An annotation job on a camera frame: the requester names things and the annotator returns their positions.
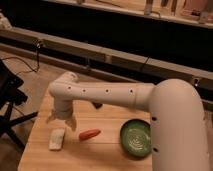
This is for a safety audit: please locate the wooden table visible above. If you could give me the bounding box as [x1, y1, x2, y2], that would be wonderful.
[18, 90, 152, 171]

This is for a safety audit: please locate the black office chair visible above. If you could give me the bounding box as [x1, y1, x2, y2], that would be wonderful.
[0, 60, 38, 150]

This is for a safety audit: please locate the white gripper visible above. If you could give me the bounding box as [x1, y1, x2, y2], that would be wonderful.
[46, 101, 77, 131]

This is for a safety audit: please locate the green ceramic bowl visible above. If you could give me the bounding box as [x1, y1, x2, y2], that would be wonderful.
[120, 119, 151, 158]

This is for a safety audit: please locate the black rectangular remote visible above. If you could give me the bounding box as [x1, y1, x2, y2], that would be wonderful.
[92, 103, 103, 109]

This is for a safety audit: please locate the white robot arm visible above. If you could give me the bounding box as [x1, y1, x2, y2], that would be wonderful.
[49, 72, 211, 171]

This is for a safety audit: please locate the white sponge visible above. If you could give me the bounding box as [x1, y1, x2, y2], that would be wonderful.
[49, 129, 65, 150]

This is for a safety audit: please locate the black power cable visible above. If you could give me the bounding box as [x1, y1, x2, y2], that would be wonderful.
[0, 39, 44, 75]

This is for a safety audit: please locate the orange carrot toy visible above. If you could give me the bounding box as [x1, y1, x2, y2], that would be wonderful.
[79, 129, 101, 141]

